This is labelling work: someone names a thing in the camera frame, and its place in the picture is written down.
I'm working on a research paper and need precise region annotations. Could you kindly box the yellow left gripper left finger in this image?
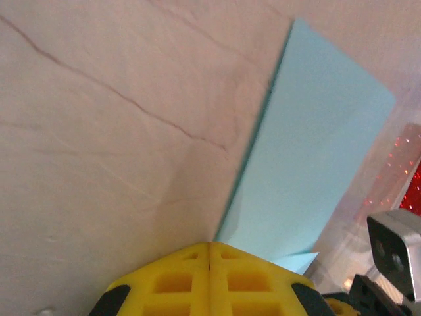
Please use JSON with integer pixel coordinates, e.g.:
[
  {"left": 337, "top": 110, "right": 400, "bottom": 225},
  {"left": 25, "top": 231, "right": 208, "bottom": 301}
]
[{"left": 88, "top": 242, "right": 211, "bottom": 316}]

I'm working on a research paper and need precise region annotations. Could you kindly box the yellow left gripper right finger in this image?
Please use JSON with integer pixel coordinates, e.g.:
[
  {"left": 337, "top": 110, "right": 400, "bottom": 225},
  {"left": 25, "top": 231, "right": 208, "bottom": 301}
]
[{"left": 210, "top": 242, "right": 336, "bottom": 316}]

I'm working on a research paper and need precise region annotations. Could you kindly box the light blue paper sheet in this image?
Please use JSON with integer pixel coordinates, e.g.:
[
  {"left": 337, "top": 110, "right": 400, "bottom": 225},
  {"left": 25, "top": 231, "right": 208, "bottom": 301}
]
[{"left": 212, "top": 18, "right": 397, "bottom": 277}]

